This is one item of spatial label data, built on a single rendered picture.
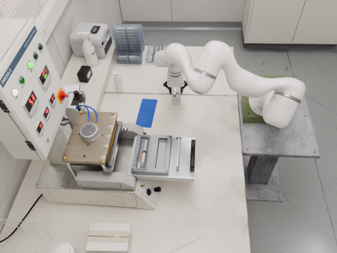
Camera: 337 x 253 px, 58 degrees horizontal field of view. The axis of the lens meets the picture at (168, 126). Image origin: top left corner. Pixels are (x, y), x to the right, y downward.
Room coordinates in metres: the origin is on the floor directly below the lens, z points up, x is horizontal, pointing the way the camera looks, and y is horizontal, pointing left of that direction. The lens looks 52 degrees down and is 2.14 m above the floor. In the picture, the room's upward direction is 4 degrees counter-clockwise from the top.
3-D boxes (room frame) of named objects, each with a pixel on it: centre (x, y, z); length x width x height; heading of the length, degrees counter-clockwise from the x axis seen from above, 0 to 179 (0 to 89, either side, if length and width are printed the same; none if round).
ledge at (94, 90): (1.53, 0.54, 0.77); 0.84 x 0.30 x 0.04; 172
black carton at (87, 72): (1.53, 0.52, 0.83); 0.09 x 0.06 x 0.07; 164
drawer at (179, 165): (0.76, 0.04, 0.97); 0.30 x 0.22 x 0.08; 82
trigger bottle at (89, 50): (1.68, 0.49, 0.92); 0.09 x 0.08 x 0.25; 89
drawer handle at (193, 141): (0.74, -0.10, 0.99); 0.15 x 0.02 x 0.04; 172
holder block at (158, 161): (0.77, 0.08, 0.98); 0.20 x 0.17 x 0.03; 172
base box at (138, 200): (0.82, 0.33, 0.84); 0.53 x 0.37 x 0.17; 82
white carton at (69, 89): (1.28, 0.58, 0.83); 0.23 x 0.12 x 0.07; 2
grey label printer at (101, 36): (1.83, 0.49, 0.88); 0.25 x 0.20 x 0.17; 76
